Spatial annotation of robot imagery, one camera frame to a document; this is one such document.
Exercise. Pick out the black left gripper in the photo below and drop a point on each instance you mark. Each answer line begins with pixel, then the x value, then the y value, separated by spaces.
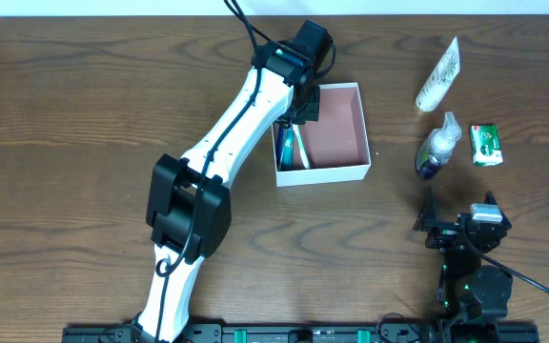
pixel 304 110

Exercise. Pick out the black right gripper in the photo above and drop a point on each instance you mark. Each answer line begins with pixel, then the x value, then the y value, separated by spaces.
pixel 446 227

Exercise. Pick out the green white toothbrush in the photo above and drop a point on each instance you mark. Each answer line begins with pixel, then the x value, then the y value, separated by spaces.
pixel 301 147

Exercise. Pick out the blue disposable razor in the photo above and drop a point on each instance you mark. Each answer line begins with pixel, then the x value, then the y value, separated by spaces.
pixel 280 144

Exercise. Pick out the white box pink interior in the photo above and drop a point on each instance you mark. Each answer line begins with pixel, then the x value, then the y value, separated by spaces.
pixel 336 144

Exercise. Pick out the small toothpaste tube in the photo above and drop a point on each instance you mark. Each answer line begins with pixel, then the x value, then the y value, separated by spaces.
pixel 287 155

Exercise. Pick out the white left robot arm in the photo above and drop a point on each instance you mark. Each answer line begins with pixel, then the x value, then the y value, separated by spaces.
pixel 189 205

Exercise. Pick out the green Dettol soap bar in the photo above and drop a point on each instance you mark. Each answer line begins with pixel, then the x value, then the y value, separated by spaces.
pixel 486 149

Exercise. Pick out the clear pump bottle purple liquid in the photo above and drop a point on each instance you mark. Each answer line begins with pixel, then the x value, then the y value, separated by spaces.
pixel 436 151

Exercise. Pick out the white floral lotion tube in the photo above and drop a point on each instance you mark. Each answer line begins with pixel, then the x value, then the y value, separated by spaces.
pixel 439 81

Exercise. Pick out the black mounting rail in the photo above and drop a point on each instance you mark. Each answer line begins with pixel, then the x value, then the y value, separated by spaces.
pixel 385 332

